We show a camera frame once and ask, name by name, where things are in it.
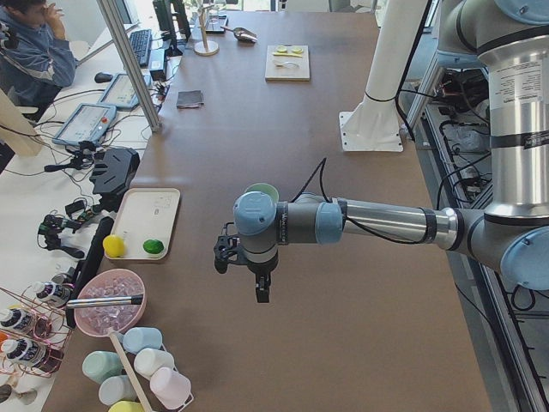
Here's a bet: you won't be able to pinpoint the seated person blue hoodie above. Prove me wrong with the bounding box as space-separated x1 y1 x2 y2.
1 1 76 120

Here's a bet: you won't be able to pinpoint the aluminium frame post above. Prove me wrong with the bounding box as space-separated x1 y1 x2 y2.
96 0 161 132

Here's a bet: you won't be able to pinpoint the beige rabbit tray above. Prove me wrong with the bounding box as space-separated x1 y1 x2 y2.
105 188 180 261

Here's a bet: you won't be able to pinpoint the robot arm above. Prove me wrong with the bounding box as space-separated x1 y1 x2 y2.
215 1 548 303

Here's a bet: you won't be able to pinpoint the computer mouse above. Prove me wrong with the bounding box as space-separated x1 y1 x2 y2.
94 72 113 84

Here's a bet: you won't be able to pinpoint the light green bowl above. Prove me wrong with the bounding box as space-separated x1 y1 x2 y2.
244 183 280 203

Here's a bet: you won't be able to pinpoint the white plastic spoon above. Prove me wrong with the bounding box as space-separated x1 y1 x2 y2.
272 60 300 69

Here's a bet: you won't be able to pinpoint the yellow plastic knife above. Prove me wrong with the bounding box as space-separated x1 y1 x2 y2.
272 51 304 58

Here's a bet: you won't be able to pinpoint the copper wire bottle rack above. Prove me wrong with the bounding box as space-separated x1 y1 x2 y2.
1 288 73 379

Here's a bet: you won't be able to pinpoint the pink ice bowl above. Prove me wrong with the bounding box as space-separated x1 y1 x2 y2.
74 269 147 337

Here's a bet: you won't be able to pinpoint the wooden mug tree stand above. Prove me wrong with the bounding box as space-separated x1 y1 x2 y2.
191 1 219 57

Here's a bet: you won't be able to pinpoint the pale blue cup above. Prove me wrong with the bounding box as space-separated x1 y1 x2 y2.
99 375 137 406

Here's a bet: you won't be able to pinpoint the mint green cup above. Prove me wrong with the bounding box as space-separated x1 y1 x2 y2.
81 351 124 384

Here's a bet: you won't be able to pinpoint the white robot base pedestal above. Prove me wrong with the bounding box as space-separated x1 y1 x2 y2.
340 0 431 152

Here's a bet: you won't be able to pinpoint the light blue cup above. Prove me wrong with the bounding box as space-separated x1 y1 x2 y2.
123 327 163 354

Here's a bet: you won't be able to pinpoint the grey folded cloth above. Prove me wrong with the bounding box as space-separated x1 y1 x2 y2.
176 90 204 109

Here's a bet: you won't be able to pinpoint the black keyboard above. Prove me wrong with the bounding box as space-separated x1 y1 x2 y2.
129 29 152 68

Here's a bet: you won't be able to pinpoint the near teach pendant tablet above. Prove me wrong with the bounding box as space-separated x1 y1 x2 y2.
52 103 118 147

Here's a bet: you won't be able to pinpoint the steel tongs in bowl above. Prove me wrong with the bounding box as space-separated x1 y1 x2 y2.
65 294 145 309

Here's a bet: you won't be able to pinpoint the white cup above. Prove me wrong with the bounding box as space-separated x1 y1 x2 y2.
134 348 175 380

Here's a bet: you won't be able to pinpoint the pink cup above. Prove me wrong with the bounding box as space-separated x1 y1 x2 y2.
149 367 191 410

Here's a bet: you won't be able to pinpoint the steel scoop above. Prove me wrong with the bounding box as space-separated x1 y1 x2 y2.
222 26 257 44

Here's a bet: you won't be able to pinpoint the far teach pendant tablet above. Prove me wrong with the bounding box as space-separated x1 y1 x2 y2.
98 73 139 111

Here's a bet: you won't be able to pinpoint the bamboo cutting board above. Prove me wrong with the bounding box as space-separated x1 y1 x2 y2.
264 45 311 82

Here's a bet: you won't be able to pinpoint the green lime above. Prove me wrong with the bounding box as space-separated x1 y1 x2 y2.
142 239 165 255

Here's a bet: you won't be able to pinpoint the yellow lemon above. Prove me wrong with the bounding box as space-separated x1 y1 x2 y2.
102 234 125 258

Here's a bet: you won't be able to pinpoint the teach pendant tablet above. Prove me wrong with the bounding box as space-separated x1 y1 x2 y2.
52 103 118 147
98 73 139 111

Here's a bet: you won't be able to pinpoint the yellow cup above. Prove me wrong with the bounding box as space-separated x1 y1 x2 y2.
108 400 144 412

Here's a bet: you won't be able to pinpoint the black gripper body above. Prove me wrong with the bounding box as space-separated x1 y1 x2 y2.
247 259 275 288

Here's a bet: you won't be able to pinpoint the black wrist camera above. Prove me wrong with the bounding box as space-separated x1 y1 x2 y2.
214 221 247 275

